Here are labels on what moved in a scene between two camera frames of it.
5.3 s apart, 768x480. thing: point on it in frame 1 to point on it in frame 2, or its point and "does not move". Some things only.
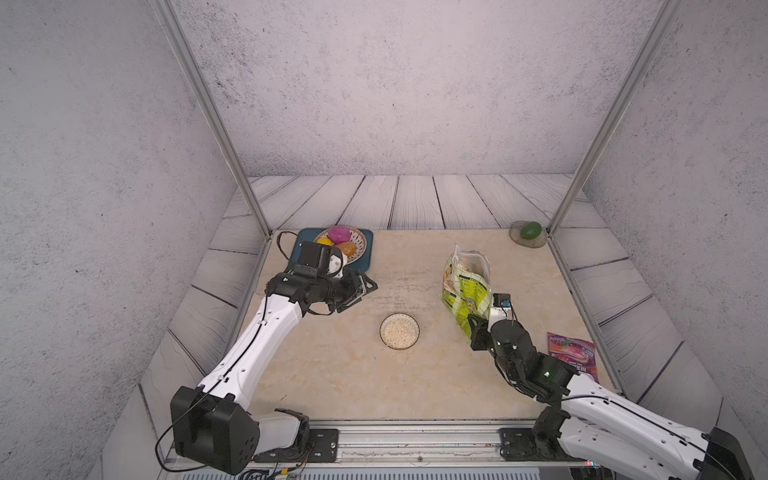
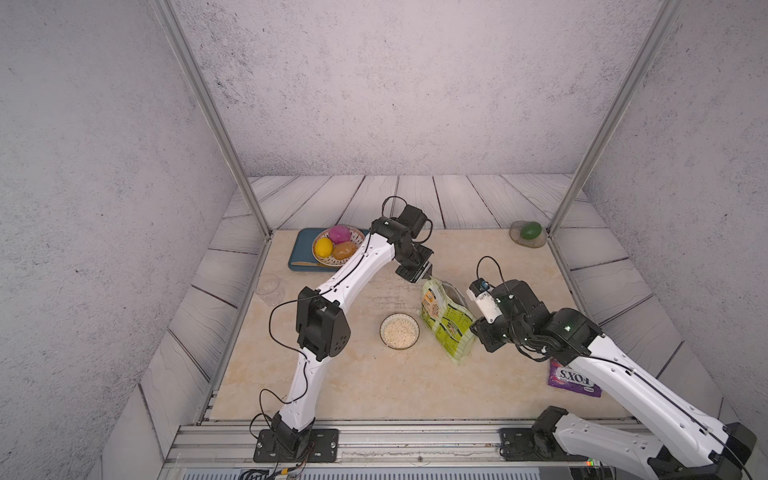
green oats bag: x=466 y=289 to x=448 y=317
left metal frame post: x=212 y=112 does not move
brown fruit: x=348 y=248 does not move
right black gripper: x=478 y=334 to x=483 y=334
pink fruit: x=339 y=233 does not move
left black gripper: x=355 y=289 to x=417 y=274
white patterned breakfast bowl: x=399 y=331 does not move
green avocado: x=531 y=230 does not move
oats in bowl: x=399 y=333 does not move
